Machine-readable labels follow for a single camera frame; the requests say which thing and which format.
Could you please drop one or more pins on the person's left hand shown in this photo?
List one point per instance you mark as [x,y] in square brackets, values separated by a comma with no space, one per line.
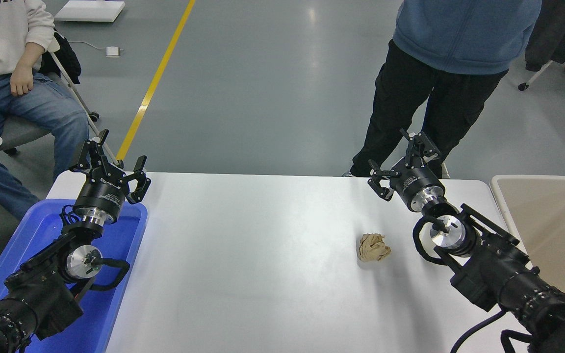
[21,82]

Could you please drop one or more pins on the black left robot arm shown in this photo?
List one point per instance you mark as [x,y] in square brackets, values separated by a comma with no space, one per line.
[37,294]

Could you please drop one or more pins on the person's left forearm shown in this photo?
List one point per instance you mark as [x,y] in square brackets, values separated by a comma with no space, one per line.
[30,56]

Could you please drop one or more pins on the blue plastic tray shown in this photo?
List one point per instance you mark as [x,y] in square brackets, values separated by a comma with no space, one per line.
[125,235]

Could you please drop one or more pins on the white frame folding chair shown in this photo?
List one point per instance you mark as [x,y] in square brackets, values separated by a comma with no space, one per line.
[22,130]

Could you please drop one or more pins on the white wheeled garment rack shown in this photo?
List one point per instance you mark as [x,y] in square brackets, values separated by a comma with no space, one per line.
[537,76]

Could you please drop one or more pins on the large pale dustbin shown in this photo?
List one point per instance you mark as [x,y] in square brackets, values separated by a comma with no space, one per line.
[552,220]

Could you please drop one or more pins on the dark hanging garments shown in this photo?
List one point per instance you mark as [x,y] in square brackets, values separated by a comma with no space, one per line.
[557,29]

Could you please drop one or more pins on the flat white floor board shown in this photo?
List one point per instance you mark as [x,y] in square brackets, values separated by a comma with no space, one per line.
[89,10]

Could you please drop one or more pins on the white power adapter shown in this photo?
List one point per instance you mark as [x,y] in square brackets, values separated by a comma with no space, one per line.
[112,51]

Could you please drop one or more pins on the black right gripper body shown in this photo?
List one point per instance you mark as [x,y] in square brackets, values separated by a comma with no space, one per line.
[416,182]

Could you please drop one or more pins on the crumpled tan paper ball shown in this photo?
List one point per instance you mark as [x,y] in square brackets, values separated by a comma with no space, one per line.
[374,247]

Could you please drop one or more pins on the black jacket on chair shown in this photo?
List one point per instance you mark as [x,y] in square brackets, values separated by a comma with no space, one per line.
[64,61]

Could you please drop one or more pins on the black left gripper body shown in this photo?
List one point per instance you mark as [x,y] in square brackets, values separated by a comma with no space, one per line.
[101,193]

